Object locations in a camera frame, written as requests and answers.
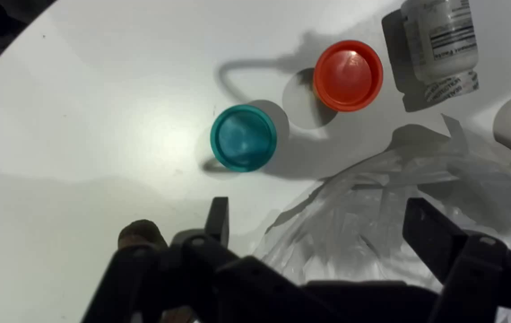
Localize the orange lid dough tub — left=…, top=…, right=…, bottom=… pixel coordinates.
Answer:
left=312, top=38, right=386, bottom=115

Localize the white pill bottle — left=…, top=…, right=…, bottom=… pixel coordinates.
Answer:
left=397, top=0, right=483, bottom=108

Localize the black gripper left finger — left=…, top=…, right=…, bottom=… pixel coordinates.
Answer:
left=81, top=196, right=305, bottom=323

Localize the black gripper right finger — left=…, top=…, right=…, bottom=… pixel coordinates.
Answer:
left=402, top=196, right=511, bottom=323

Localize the teal lid dough tub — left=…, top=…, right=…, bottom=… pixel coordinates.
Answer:
left=208, top=103, right=280, bottom=176

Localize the white plastic bag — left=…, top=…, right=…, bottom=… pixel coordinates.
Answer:
left=253, top=114, right=511, bottom=291

